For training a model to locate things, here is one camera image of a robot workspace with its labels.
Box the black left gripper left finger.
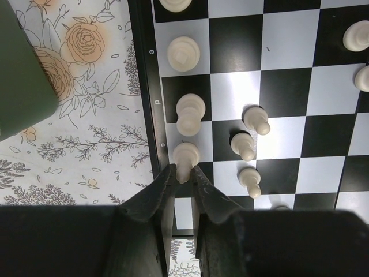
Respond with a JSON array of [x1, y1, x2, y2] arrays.
[[1, 164, 176, 276]]

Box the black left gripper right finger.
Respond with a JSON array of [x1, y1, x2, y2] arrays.
[[191, 167, 368, 276]]

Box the white chess bishop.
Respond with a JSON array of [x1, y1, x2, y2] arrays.
[[173, 143, 200, 184]]

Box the black white chess board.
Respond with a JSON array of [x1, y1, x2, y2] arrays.
[[128, 1, 368, 221]]

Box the green plastic tray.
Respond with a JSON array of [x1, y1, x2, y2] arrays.
[[1, 1, 58, 141]]

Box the white chess queen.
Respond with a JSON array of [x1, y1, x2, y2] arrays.
[[176, 93, 206, 137]]

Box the white chess king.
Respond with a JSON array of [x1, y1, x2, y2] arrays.
[[167, 36, 201, 72]]

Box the floral table cloth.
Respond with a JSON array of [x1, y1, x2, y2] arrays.
[[1, 1, 200, 276]]

